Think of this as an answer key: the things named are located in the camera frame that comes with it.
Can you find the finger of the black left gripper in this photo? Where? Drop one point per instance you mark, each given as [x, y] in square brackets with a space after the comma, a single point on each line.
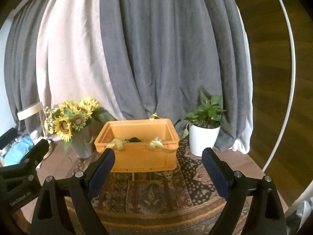
[36, 154]
[8, 137]

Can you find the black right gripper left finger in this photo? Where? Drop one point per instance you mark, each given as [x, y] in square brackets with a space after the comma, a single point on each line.
[51, 215]

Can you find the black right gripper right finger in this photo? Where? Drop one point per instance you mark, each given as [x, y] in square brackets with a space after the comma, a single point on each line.
[265, 215]

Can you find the black and green soft ball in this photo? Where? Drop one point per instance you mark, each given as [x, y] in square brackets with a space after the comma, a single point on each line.
[133, 140]

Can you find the blue cloth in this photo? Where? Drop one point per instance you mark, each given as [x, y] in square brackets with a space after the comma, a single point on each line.
[18, 151]

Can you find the wooden chair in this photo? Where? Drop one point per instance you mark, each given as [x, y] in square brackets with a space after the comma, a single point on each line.
[27, 114]

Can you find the sunflower bouquet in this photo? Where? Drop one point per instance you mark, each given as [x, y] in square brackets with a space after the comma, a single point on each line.
[68, 118]

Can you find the grey flower vase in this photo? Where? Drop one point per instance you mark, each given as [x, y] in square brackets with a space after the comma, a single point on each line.
[82, 142]

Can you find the patterned round rug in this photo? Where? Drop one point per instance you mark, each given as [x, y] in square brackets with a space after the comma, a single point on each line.
[179, 201]

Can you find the beige curtain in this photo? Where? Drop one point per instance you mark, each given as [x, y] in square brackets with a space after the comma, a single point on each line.
[70, 59]

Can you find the orange plastic storage crate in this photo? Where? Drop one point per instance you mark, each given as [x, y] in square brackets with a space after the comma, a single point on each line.
[146, 156]

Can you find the white ribbed plant pot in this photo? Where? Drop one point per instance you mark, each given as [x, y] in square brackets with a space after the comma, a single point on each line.
[201, 138]

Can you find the blue cartoon tissue pack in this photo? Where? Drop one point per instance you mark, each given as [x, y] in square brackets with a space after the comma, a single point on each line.
[158, 139]

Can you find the green potted plant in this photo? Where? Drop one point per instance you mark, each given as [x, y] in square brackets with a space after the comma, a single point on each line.
[208, 115]

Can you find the grey curtain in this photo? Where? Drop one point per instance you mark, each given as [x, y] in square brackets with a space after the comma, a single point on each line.
[159, 55]

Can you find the white ring light hoop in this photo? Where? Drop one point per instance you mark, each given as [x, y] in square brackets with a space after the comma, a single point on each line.
[291, 157]

